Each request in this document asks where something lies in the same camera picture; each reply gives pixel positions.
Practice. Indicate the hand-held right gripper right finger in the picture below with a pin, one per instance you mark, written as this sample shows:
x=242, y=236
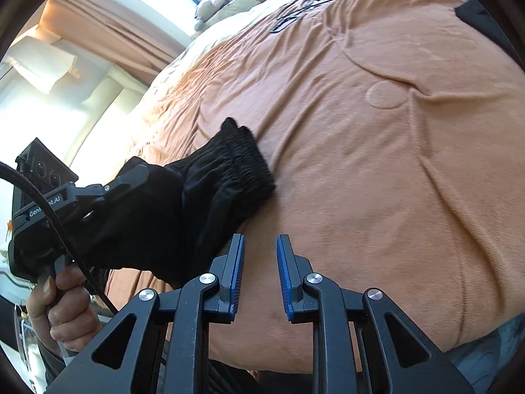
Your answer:
x=285, y=275

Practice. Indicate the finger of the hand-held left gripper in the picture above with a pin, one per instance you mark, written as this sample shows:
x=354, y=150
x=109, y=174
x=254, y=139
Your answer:
x=129, y=178

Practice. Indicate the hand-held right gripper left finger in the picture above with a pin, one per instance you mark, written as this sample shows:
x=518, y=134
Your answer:
x=238, y=273

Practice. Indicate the black pants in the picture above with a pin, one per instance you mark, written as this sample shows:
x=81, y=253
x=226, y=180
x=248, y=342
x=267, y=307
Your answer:
x=213, y=184

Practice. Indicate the person's left hand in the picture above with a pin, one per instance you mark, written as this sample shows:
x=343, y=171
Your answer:
x=69, y=316

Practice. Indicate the cream padded headboard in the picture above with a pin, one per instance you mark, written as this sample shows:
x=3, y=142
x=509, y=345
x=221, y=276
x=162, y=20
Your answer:
x=102, y=102

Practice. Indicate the orange blanket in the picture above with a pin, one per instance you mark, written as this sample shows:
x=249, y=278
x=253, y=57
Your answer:
x=369, y=172

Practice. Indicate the hanging white cloth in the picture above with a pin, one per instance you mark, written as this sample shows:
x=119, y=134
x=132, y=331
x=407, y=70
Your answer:
x=45, y=65

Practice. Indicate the pink curtain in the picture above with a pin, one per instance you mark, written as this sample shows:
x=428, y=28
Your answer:
x=115, y=28

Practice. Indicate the beige teddy bear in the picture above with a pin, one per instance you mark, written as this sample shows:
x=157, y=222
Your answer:
x=207, y=10

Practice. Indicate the flat folded black garment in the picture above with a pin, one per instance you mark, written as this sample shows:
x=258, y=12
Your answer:
x=484, y=20

